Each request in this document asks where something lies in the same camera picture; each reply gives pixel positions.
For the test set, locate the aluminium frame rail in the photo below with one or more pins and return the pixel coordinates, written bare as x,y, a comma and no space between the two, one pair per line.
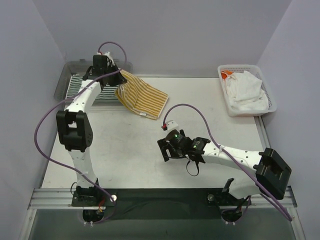
272,200

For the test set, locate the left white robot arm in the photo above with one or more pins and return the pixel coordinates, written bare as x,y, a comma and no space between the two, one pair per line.
74,129

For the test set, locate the yellow white striped towel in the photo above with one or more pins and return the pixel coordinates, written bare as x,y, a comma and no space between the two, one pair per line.
141,98

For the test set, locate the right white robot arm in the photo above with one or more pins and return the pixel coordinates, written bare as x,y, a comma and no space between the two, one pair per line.
268,172

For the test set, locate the white towel in basket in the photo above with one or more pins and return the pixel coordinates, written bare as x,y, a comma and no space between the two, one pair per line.
245,93

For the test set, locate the clear grey plastic container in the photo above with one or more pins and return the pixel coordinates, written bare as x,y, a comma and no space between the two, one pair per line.
71,79

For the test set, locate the white plastic basket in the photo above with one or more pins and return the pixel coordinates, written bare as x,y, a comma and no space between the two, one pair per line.
256,71

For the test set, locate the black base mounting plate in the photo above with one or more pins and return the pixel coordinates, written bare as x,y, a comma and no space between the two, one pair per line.
208,196

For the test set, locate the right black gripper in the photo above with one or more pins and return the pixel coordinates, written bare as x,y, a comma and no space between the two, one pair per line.
166,149

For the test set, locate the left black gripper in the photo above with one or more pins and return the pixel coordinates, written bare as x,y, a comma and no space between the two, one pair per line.
114,79

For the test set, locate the orange cloth in basket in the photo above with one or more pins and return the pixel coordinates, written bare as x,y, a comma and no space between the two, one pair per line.
225,74

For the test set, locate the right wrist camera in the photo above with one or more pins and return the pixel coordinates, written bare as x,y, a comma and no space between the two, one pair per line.
173,131

